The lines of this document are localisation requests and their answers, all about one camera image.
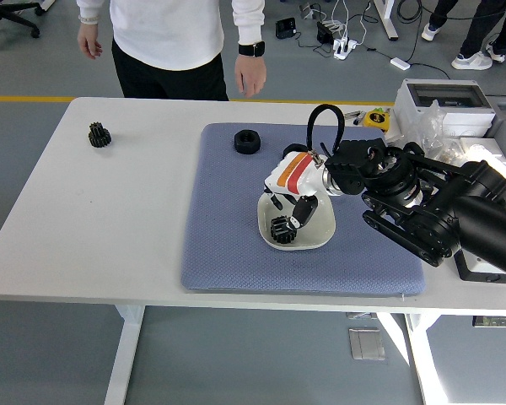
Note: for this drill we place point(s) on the person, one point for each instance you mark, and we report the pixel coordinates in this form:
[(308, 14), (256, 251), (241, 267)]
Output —
[(164, 34), (480, 29), (436, 17)]

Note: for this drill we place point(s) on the black double gear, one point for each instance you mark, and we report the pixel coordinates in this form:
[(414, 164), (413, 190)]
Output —
[(99, 136)]

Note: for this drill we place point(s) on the white square dish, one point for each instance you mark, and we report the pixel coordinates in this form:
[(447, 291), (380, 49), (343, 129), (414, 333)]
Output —
[(316, 228)]

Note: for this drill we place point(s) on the yellow tape measure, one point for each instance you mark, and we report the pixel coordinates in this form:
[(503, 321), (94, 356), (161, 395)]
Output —
[(377, 119)]

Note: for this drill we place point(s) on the bubble wrap bag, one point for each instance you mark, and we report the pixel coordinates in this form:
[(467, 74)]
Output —
[(485, 152)]

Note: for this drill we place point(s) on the silver metal clip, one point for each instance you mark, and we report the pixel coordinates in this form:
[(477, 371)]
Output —
[(353, 115)]

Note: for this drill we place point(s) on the white power strip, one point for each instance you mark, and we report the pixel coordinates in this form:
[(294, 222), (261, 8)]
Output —
[(342, 48)]

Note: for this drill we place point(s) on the large black hex nut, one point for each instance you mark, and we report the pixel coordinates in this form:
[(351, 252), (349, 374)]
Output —
[(247, 142), (291, 148)]

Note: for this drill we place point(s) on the black power adapter box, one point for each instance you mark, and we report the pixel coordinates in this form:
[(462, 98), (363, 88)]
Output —
[(286, 28)]

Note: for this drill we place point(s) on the black wristwatch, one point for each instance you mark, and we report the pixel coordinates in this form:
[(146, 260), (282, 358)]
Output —
[(251, 49)]

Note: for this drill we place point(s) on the black framed white board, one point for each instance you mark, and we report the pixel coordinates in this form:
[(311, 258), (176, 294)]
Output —
[(476, 261)]

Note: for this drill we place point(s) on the white power adapter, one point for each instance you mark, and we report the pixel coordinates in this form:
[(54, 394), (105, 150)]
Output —
[(398, 63)]

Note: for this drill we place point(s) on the black charger block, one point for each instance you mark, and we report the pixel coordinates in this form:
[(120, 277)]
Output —
[(324, 33)]

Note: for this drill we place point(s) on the black desk control panel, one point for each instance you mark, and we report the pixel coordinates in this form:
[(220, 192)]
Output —
[(493, 321)]

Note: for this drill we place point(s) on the person's left hand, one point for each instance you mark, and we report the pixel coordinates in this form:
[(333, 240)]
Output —
[(251, 76)]

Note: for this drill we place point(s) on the white table leg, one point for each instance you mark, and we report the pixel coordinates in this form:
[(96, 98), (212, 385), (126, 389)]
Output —
[(124, 358), (430, 371)]

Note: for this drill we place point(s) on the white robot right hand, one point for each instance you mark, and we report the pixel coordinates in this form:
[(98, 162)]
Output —
[(297, 173)]

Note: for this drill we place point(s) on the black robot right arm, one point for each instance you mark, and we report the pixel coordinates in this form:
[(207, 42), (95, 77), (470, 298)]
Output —
[(468, 219)]

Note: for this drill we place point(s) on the white desk leg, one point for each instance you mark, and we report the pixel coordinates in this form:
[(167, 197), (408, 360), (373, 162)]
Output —
[(389, 23)]

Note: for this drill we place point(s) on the person's right hand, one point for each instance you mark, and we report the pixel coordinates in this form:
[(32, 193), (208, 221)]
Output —
[(89, 40)]

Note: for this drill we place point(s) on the white electrical enclosure box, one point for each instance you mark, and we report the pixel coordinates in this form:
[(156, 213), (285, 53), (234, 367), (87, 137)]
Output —
[(468, 116)]

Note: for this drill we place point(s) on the grey floor socket cover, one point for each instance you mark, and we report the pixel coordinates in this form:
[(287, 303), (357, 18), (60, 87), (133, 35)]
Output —
[(366, 342)]

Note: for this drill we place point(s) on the blue-grey textured mat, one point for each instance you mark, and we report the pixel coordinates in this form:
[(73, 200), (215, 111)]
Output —
[(227, 253)]

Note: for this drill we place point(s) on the black office chair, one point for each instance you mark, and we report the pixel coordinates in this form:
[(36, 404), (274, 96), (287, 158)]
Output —
[(4, 14)]

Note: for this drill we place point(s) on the small black-tipped metal tool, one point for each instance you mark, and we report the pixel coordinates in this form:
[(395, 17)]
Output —
[(357, 120)]

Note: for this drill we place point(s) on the large black gear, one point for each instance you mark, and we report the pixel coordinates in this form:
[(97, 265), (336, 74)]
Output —
[(283, 238)]

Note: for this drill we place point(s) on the clear plastic bag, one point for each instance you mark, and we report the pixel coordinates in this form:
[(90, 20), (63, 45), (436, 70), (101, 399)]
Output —
[(432, 126)]

